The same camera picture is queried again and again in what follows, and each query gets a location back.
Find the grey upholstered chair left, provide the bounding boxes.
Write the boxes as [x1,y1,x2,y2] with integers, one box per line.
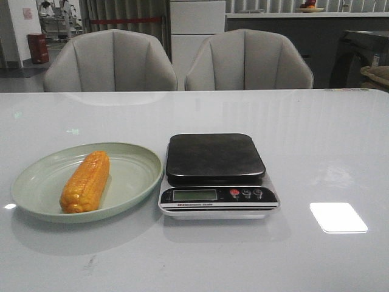
[43,29,177,92]

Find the red barrier belt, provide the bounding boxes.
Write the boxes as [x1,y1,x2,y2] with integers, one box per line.
[89,16,163,25]

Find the fruit bowl on counter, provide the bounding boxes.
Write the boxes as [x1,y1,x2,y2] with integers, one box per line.
[297,0,324,13]

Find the orange corn cob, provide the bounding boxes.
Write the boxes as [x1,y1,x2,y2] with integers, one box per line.
[60,151,110,214]

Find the electronic kitchen scale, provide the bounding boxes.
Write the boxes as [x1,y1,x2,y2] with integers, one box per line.
[158,133,281,220]

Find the red trash bin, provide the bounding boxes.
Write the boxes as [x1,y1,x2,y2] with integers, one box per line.
[27,33,49,64]

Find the dark grey counter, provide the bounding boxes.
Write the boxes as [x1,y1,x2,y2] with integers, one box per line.
[225,12,388,88]

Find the grey upholstered chair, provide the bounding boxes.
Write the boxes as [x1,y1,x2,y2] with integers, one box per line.
[43,29,177,92]
[184,29,314,91]

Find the beige cushion at right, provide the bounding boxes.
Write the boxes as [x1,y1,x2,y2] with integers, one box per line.
[360,66,389,92]

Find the dark appliance at right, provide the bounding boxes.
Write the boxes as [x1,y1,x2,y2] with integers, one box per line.
[329,30,388,88]

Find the green round plate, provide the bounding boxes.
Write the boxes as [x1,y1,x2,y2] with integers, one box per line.
[12,142,164,223]

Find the white drawer cabinet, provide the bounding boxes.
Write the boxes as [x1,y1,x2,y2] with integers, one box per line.
[170,1,225,91]

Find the grey upholstered chair right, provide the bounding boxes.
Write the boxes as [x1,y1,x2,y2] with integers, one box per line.
[184,29,314,91]

